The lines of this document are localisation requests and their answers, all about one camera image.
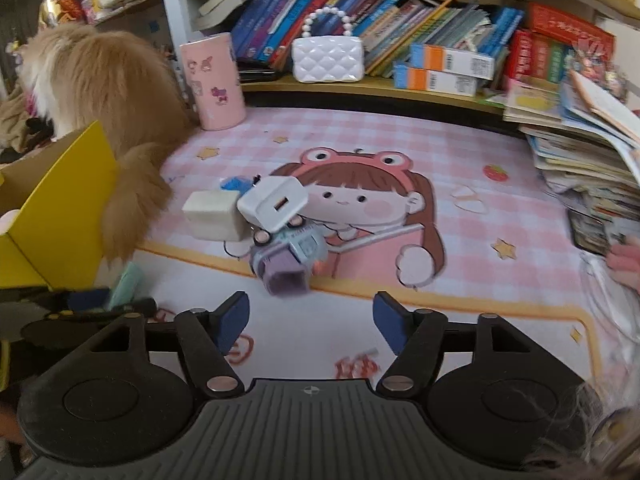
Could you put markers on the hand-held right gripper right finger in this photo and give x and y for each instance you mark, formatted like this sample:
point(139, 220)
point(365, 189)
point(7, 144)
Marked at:
point(390, 322)

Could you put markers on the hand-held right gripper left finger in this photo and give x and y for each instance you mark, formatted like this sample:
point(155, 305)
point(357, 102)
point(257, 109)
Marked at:
point(232, 322)

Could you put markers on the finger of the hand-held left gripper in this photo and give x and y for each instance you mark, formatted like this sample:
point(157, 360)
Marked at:
point(135, 307)
point(85, 300)

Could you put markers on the mint green small toy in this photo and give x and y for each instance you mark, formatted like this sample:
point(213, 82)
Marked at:
point(127, 282)

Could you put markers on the yellow cardboard box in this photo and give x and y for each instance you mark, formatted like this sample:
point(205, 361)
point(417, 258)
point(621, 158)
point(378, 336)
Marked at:
point(60, 220)

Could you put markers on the purple toy camera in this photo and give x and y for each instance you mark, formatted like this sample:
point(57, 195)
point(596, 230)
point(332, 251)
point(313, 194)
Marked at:
point(290, 260)

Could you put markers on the pink cartoon desk mat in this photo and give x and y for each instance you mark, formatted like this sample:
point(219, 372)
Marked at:
point(450, 260)

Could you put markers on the white cube eraser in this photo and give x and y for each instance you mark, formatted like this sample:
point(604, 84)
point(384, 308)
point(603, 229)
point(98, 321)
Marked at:
point(210, 217)

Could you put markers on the white charger plug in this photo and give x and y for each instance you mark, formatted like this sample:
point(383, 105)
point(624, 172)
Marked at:
point(272, 205)

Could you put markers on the brown cloth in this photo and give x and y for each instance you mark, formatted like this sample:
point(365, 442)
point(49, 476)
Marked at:
point(20, 120)

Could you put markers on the fluffy ginger cat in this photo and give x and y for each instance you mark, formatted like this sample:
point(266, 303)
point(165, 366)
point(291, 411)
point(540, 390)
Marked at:
point(110, 85)

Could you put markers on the dark printed card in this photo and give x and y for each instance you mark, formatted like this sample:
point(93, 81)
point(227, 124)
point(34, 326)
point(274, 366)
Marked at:
point(590, 232)

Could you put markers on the beige fuzzy cuff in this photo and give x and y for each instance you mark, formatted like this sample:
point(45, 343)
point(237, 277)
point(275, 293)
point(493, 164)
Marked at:
point(590, 435)

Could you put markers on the pile of booklets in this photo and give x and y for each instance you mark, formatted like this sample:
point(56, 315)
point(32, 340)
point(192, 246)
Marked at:
point(565, 170)

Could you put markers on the wooden bookshelf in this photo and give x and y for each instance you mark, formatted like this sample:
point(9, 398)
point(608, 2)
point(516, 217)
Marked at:
point(350, 92)

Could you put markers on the pink sticker tumbler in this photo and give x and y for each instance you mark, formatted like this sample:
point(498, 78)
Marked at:
point(212, 85)

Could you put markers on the pink fuzzy glove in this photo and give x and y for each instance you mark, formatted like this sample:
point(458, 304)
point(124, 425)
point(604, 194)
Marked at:
point(625, 265)

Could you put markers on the white quilted pearl handbag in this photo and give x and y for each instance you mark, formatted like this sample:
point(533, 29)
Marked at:
point(327, 60)

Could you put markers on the row of colourful books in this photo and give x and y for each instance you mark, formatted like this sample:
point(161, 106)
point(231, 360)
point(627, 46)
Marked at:
point(400, 25)

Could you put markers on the red gold foil decoration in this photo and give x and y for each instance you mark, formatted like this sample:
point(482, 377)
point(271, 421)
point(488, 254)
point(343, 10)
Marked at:
point(65, 2)

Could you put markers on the red book set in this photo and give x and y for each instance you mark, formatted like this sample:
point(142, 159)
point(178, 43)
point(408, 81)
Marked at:
point(540, 55)

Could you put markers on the stack of thick books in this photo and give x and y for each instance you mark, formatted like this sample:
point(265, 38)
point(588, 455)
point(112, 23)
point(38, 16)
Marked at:
point(225, 0)

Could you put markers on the glittery hair ornament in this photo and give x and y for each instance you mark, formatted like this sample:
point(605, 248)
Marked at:
point(597, 67)

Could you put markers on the red boxed dictionary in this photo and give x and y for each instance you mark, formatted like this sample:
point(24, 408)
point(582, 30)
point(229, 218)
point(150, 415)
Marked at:
point(570, 27)

